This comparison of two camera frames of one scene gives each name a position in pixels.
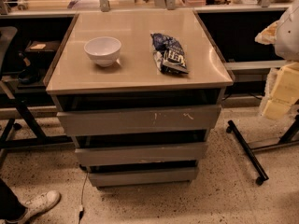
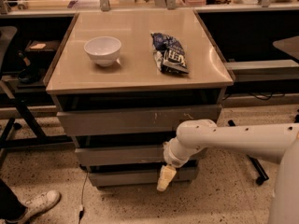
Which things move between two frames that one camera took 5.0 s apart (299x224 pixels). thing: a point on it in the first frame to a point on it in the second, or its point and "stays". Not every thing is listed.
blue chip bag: (169, 55) stays
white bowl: (103, 50) stays
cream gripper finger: (284, 96) to (166, 175)
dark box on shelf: (40, 53) stays
